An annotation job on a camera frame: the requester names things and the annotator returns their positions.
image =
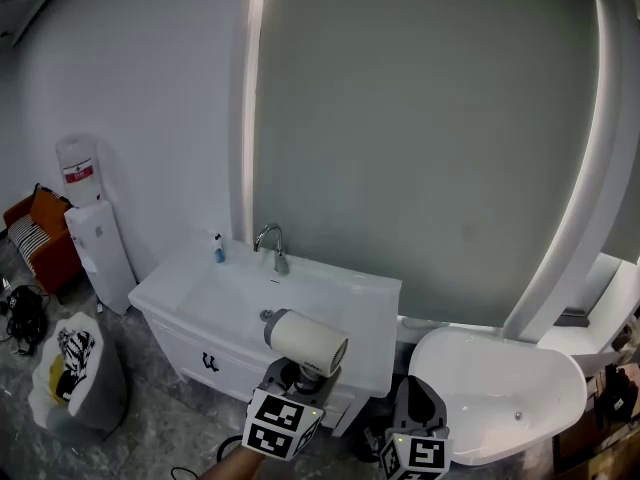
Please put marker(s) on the person's left forearm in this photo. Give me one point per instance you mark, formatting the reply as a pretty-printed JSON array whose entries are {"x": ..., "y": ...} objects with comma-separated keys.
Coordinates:
[{"x": 235, "y": 468}]

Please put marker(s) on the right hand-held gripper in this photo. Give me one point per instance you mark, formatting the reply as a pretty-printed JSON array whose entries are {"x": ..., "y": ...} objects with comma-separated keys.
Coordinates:
[{"x": 417, "y": 460}]

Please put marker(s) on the orange sofa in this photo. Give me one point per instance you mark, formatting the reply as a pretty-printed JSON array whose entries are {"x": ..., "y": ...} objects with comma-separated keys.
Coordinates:
[{"x": 57, "y": 268}]

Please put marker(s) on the white Zeabo device head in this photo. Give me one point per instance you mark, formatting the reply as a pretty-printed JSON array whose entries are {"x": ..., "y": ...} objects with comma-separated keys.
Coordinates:
[{"x": 305, "y": 338}]

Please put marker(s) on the clear water jug red label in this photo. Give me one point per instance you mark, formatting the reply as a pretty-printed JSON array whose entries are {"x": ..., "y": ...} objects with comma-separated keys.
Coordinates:
[{"x": 77, "y": 183}]

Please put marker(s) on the blue soap bottle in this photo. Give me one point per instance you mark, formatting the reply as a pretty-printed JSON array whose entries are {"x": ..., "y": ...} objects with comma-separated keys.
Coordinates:
[{"x": 219, "y": 254}]

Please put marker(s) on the orange cushion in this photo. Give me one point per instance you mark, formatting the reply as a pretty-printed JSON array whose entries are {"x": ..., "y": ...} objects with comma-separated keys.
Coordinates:
[{"x": 49, "y": 210}]

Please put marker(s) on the white bathtub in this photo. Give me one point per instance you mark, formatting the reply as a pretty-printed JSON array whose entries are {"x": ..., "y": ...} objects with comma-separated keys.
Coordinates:
[{"x": 480, "y": 383}]

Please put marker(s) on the white sink vanity cabinet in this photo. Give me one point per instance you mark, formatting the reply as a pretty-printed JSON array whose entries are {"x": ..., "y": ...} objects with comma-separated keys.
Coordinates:
[{"x": 370, "y": 318}]

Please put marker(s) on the white bin bag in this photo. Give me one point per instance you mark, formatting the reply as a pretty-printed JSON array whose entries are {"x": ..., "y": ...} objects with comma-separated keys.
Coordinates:
[{"x": 45, "y": 408}]

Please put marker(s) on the chrome faucet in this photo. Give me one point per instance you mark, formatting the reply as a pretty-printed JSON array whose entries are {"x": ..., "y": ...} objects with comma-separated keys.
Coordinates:
[{"x": 278, "y": 248}]

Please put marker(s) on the black bag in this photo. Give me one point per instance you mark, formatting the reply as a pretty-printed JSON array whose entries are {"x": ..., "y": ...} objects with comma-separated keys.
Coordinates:
[{"x": 617, "y": 393}]

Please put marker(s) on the striped cushion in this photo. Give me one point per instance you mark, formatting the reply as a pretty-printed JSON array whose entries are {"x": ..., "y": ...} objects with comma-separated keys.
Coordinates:
[{"x": 27, "y": 238}]

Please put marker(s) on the white water dispenser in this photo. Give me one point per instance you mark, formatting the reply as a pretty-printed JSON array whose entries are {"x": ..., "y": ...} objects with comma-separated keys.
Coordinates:
[{"x": 102, "y": 258}]

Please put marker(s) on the brown cardboard box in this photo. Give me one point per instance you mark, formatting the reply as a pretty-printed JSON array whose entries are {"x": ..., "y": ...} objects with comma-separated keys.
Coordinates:
[{"x": 600, "y": 455}]

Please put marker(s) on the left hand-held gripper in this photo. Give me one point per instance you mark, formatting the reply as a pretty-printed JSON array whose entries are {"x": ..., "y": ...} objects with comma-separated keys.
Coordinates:
[{"x": 280, "y": 425}]

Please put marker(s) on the zebra striped cloth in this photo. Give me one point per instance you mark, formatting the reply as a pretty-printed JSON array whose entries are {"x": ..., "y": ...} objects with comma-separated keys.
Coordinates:
[{"x": 77, "y": 353}]

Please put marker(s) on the grey bag with clothes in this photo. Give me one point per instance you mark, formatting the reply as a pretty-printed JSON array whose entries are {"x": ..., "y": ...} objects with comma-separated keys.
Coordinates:
[{"x": 105, "y": 393}]

